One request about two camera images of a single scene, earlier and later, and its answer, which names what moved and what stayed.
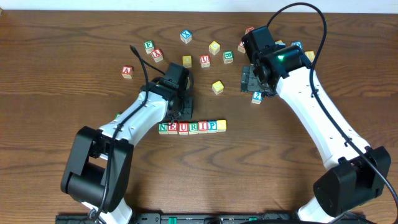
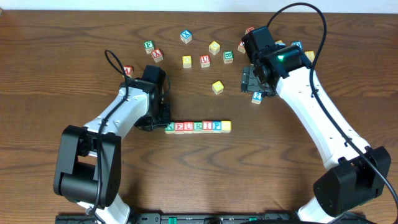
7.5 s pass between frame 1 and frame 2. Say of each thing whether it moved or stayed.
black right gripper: stayed
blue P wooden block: moved
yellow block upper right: stayed
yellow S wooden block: moved
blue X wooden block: stayed
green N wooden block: moved
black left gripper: moved
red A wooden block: stayed
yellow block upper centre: stayed
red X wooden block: stayed
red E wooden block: moved
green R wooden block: moved
